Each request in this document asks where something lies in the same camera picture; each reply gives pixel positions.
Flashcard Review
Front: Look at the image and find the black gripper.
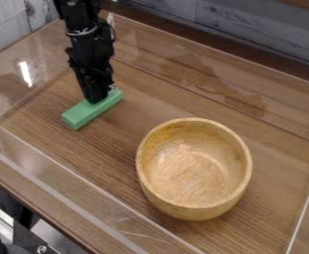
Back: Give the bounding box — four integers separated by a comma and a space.
66, 19, 116, 104

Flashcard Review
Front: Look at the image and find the clear acrylic tray enclosure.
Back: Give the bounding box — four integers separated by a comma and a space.
0, 17, 309, 254

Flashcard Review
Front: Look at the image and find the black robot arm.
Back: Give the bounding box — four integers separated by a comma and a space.
54, 0, 116, 104

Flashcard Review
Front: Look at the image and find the green rectangular block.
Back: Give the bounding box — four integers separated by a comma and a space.
62, 88, 124, 130

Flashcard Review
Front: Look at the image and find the brown wooden bowl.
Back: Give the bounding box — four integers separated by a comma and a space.
136, 118, 254, 221

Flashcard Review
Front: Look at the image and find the black metal bracket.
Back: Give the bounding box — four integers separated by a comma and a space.
14, 220, 61, 254

